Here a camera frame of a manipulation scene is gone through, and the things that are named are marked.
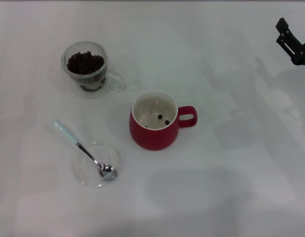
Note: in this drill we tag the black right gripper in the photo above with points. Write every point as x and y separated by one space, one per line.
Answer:
304 56

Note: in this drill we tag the red ceramic mug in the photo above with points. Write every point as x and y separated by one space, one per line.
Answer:
152 138

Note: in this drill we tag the coffee beans heap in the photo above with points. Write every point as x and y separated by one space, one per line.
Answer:
84 64

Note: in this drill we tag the clear glass saucer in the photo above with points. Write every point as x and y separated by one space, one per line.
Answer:
81 174

